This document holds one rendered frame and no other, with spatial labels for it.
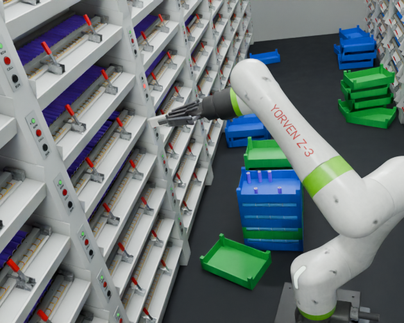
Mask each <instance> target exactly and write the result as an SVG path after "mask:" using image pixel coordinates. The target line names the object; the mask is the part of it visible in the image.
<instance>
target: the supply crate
mask: <svg viewBox="0 0 404 323"><path fill-rule="evenodd" d="M267 171H268V170H261V174H262V182H261V183H260V182H258V170H246V168H245V167H241V172H242V174H241V177H240V183H239V187H238V188H237V190H236V191H237V199H238V203H301V181H300V180H299V178H298V176H297V174H296V173H295V171H294V170H270V171H271V174H272V182H269V178H268V172H267ZM247 172H250V177H251V183H250V184H248V180H247V175H246V173H247ZM279 186H280V187H281V188H282V194H279V193H278V187H279ZM255 187H257V188H258V194H255V193H254V188H255Z"/></svg>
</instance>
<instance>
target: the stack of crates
mask: <svg viewBox="0 0 404 323"><path fill-rule="evenodd" d="M244 163H245V168H246V170H293V168H292V166H291V164H290V163H289V161H288V159H287V158H286V156H285V155H284V153H283V151H282V150H281V149H280V146H279V145H278V144H277V143H276V141H275V140H251V137H248V146H247V149H246V153H245V154H244ZM301 187H302V201H303V198H304V189H303V184H302V183H301Z"/></svg>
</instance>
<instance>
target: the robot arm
mask: <svg viewBox="0 0 404 323"><path fill-rule="evenodd" d="M230 84H231V87H229V88H225V89H220V88H219V90H218V91H215V92H214V95H210V96H206V97H204V98H203V99H202V102H200V100H199V99H197V100H195V101H193V102H191V103H188V104H185V105H183V106H180V107H177V108H174V109H172V110H171V112H169V113H168V114H164V115H159V116H157V117H152V118H149V119H148V122H149V125H150V126H151V128H154V127H157V126H162V125H165V124H168V125H169V127H173V126H184V125H191V126H192V125H195V123H194V121H195V120H199V119H202V118H204V117H205V118H206V119H208V120H214V119H221V120H230V122H233V119H234V117H240V116H243V115H249V114H255V115H256V116H257V117H258V118H259V120H260V121H261V122H262V124H263V125H264V126H265V127H266V129H267V130H268V131H269V132H270V134H271V135H272V137H273V138H274V139H275V141H276V143H277V144H278V145H279V146H280V149H281V150H282V151H283V153H284V155H285V156H286V158H287V159H288V161H289V163H290V164H291V166H292V168H293V169H294V171H295V173H296V174H297V176H298V178H299V180H300V181H301V182H302V184H303V186H304V187H305V189H306V190H307V192H308V193H309V195H310V196H311V198H312V199H313V201H314V202H315V204H316V205H317V207H318V208H319V210H320V211H321V213H322V214H323V215H324V217H325V218H326V220H327V221H328V222H329V224H330V225H331V227H332V228H333V229H334V230H335V231H336V232H338V233H339V234H340V235H339V236H337V237H335V238H334V239H332V240H330V241H329V242H327V243H326V244H324V245H322V246H321V247H319V248H317V249H314V250H311V251H309V252H307V253H303V254H301V255H299V256H298V257H297V258H296V259H295V260H294V261H293V262H292V265H291V267H290V273H291V279H292V286H293V291H294V298H295V302H296V305H297V306H296V309H295V313H294V316H295V319H296V323H353V322H352V320H354V321H358V319H366V320H373V321H377V322H379V316H380V315H379V314H375V313H368V312H363V311H359V309H358V308H357V307H353V306H352V305H351V302H347V301H340V300H337V294H336V289H338V288H339V287H340V286H342V285H343V284H345V283H347V282H348V281H349V280H351V279H353V278H354V277H355V276H357V275H358V274H360V273H361V272H363V271H364V270H366V269H367V268H368V267H369V266H370V265H371V263H372V262H373V259H374V257H375V254H376V252H377V250H378V249H379V247H380V246H381V244H382V242H383V241H384V240H385V238H386V237H387V235H388V234H389V233H390V232H391V230H392V229H393V228H394V227H395V226H396V225H397V223H398V222H399V221H400V220H401V219H402V218H403V217H404V156H398V157H395V158H391V159H390V160H387V161H386V162H385V163H384V164H383V165H381V166H380V167H378V168H377V169H376V170H375V171H373V172H372V173H370V174H369V175H367V176H366V177H364V178H361V177H360V176H359V175H358V174H357V173H356V172H355V171H354V170H353V169H352V168H351V166H350V165H349V164H348V163H347V162H346V161H345V160H344V159H343V158H342V157H341V155H340V154H339V153H338V152H337V151H336V150H335V149H334V148H333V147H332V146H331V145H330V144H329V143H328V142H327V141H326V140H325V139H323V138H322V137H321V136H320V135H319V134H318V133H317V131H316V130H315V129H314V128H313V127H312V126H311V125H310V124H309V123H308V122H307V121H306V120H305V119H304V118H303V116H302V115H301V114H300V113H299V111H297V109H296V108H295V107H294V106H293V104H292V103H291V102H290V101H289V99H288V98H287V96H286V95H285V94H284V93H283V91H282V89H281V88H280V86H279V84H278V83H277V82H276V81H275V79H274V78H273V76H272V74H271V73H270V71H269V69H268V68H267V66H266V65H265V64H264V63H263V62H261V61H260V60H256V59H245V60H242V61H241V62H239V63H238V64H236V66H234V68H233V70H232V72H231V75H230Z"/></svg>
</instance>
